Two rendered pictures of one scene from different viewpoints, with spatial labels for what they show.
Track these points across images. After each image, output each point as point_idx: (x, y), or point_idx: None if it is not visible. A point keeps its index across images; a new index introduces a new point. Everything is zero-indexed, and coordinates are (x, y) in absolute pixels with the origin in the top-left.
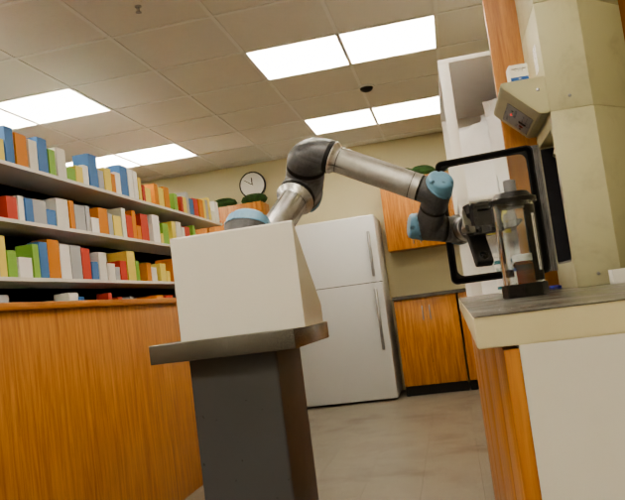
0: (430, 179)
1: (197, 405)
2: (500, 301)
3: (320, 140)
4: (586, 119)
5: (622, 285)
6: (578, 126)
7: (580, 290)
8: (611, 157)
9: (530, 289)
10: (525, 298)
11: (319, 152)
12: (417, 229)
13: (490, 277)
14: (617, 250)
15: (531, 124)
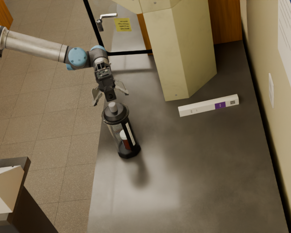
0: (70, 58)
1: None
2: (111, 176)
3: None
4: (166, 17)
5: (174, 157)
6: (161, 21)
7: (154, 155)
8: (184, 33)
9: (129, 156)
10: (123, 177)
11: None
12: (70, 69)
13: (124, 54)
14: (186, 84)
15: None
